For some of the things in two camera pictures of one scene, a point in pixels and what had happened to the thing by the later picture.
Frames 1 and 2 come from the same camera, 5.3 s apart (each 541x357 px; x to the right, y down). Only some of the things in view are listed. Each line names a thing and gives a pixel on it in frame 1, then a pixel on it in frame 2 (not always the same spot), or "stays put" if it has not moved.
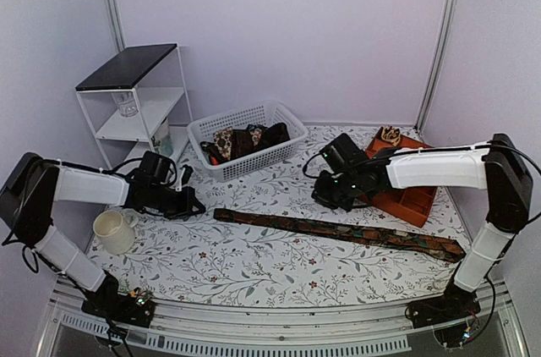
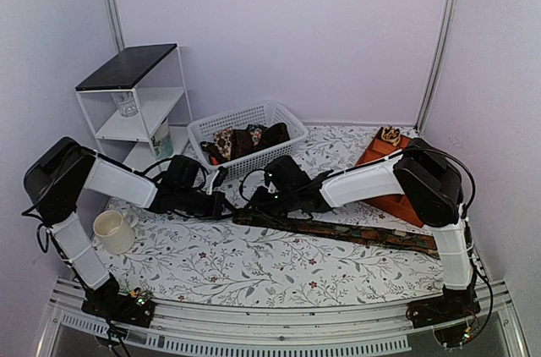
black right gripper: x=320 y=194 to x=257 y=199
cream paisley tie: x=223 y=141 stays put
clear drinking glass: x=126 y=102 stays put
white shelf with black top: x=137 y=104 stays put
